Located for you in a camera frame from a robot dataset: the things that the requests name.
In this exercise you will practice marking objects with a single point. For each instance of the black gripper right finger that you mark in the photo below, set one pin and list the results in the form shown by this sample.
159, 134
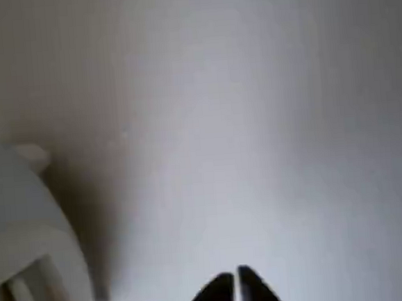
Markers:
255, 292

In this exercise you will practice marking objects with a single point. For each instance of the white rice cooker steel pot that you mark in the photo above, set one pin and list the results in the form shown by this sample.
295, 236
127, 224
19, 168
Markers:
21, 213

